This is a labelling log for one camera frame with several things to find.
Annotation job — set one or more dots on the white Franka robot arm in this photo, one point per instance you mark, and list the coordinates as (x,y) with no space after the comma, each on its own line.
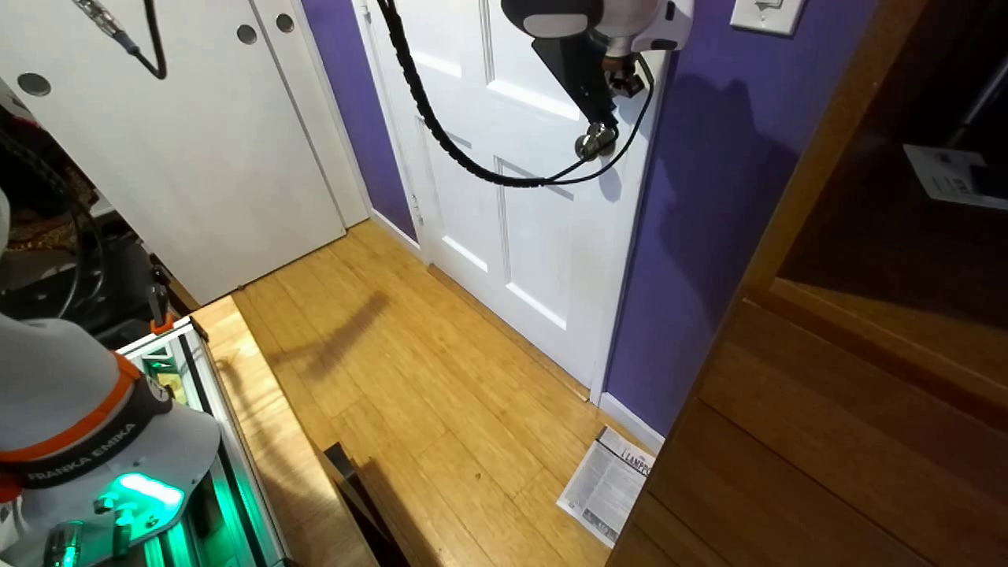
(73,397)

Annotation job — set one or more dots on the wide white closet door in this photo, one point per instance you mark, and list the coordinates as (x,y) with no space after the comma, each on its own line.
(159,158)

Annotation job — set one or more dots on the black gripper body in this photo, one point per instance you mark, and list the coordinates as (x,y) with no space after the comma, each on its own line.
(583,81)

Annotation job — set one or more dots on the white sheet inside cabinet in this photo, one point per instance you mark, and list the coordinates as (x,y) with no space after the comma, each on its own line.
(955,178)

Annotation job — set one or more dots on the brown wooden cabinet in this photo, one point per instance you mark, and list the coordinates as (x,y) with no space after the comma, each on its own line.
(837,443)

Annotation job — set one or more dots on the white panelled door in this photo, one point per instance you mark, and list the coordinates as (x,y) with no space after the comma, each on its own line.
(522,263)

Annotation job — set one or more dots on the silver door knob lock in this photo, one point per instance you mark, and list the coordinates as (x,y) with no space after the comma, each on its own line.
(595,145)

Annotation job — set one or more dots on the narrow white closet door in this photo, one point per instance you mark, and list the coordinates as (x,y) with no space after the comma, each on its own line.
(315,115)

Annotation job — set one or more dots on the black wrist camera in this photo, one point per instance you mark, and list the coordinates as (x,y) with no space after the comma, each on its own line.
(626,77)

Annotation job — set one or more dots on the robot cart with green light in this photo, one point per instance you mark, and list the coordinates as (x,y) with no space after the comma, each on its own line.
(216,504)

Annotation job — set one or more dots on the white light switch plate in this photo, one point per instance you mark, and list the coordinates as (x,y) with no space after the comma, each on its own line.
(770,15)

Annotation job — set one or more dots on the white door frame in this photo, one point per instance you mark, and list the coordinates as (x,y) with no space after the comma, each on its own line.
(393,158)

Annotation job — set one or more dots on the printed paper sheet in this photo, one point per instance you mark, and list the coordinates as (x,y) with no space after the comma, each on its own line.
(602,487)

